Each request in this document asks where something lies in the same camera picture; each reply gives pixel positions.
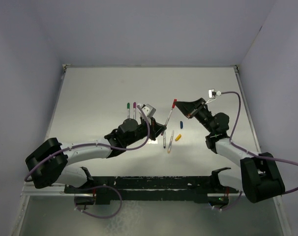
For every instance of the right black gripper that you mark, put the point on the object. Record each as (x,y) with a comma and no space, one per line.
(187,107)

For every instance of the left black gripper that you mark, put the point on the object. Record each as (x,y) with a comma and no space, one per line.
(156,128)

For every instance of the red marker pen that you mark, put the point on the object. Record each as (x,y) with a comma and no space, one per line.
(168,117)

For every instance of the purple marker pen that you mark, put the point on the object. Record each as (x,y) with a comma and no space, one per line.
(134,114)

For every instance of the green marker pen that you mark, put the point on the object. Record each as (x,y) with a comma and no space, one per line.
(128,110)

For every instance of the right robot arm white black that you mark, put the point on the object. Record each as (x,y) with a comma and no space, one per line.
(259,179)

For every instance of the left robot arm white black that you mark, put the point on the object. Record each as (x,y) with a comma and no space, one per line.
(53,161)

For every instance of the blue marker pen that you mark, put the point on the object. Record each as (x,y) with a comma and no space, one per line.
(164,139)

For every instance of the yellow marker pen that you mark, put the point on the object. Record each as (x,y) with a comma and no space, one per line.
(170,142)

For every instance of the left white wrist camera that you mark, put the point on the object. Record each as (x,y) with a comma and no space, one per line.
(148,110)

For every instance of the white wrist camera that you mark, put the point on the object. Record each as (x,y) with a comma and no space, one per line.
(148,110)
(212,95)

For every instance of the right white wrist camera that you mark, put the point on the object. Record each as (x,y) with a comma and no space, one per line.
(212,95)

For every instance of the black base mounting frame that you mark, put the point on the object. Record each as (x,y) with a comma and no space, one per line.
(103,190)

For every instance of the aluminium extrusion rail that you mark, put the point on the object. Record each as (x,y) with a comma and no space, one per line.
(54,190)

